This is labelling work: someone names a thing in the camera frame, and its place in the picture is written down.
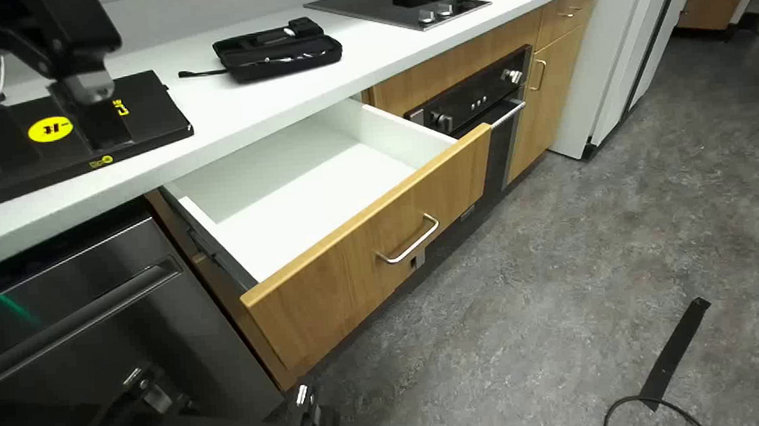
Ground black zip case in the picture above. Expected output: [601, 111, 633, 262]
[175, 14, 346, 88]

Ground small wooden drawer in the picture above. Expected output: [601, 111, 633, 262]
[531, 0, 604, 52]

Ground black oven door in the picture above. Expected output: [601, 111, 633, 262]
[400, 44, 545, 201]

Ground black cable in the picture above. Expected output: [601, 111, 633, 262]
[600, 390, 708, 426]

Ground wooden drawer with white inside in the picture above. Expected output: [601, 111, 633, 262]
[155, 87, 511, 399]

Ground wooden cabinet door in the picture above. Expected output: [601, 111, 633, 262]
[494, 24, 600, 185]

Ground stainless steel dishwasher door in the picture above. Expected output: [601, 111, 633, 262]
[0, 188, 288, 426]

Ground silver oven door handle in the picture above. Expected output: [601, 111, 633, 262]
[471, 100, 529, 133]

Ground black glass cooktop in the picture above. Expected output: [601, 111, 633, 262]
[303, 0, 494, 41]

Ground dark dishwasher door handle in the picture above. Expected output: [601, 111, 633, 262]
[0, 255, 194, 400]

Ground flat black box yellow sticker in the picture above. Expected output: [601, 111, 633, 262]
[0, 67, 199, 208]

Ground silver cabinet door handle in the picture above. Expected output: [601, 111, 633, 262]
[527, 58, 550, 93]

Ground white refrigerator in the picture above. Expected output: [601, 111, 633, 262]
[536, 0, 711, 163]

